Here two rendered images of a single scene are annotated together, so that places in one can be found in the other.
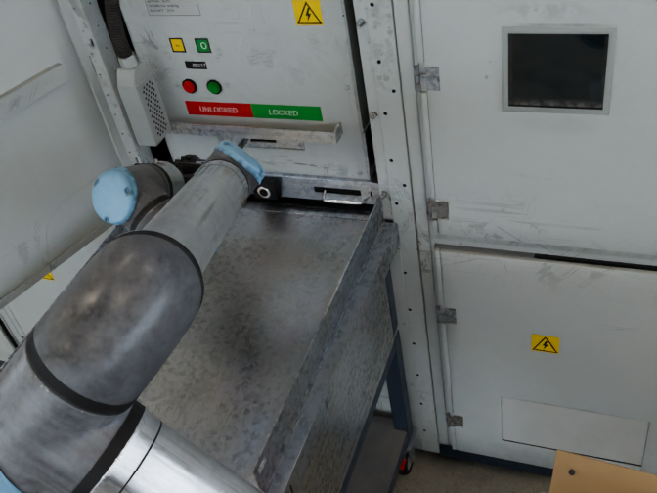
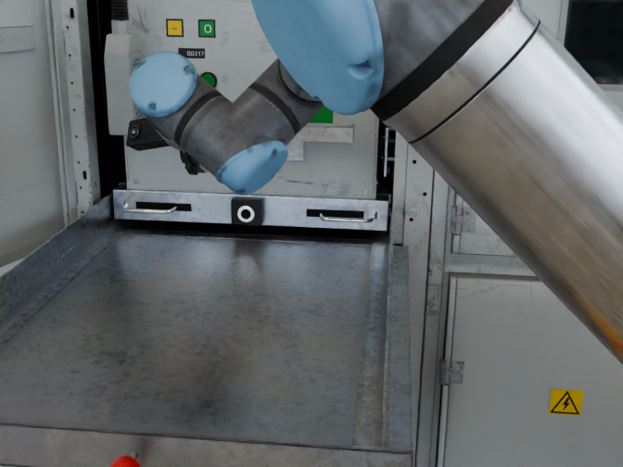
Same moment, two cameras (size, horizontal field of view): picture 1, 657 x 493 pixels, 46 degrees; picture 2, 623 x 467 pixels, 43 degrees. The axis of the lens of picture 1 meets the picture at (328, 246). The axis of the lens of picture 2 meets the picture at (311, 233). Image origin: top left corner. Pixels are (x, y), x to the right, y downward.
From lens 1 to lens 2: 0.76 m
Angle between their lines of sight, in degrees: 28
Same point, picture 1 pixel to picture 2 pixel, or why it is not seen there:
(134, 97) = (123, 67)
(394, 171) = (415, 176)
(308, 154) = (306, 167)
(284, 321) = (317, 310)
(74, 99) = (32, 78)
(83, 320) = not seen: outside the picture
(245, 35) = not seen: hidden behind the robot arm
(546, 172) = not seen: hidden behind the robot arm
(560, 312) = (588, 353)
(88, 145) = (33, 140)
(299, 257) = (307, 268)
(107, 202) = (155, 85)
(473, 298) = (489, 344)
